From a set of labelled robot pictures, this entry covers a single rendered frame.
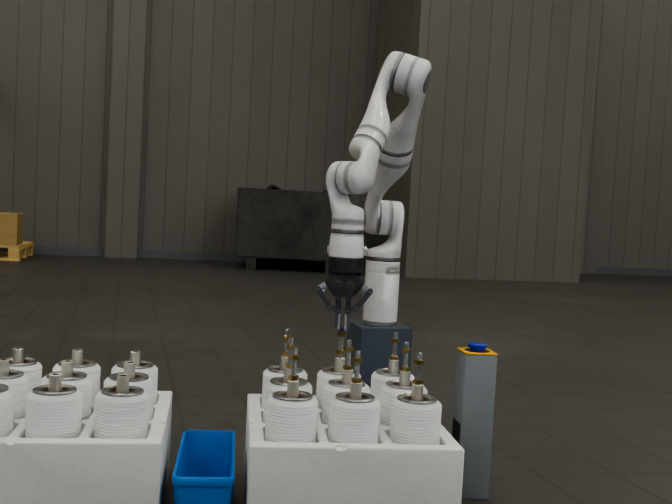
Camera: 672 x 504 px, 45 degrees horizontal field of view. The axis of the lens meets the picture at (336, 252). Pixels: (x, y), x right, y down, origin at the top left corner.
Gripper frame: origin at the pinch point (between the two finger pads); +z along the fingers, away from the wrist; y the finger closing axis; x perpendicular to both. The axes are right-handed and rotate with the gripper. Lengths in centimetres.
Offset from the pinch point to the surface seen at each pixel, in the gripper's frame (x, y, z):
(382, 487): -30.2, 10.0, 25.1
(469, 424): -3.1, 28.2, 19.8
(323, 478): -32.1, -0.6, 23.5
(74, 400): -35, -45, 12
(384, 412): -12.6, 9.9, 15.9
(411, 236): 556, 36, 1
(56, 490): -40, -46, 26
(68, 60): 581, -296, -147
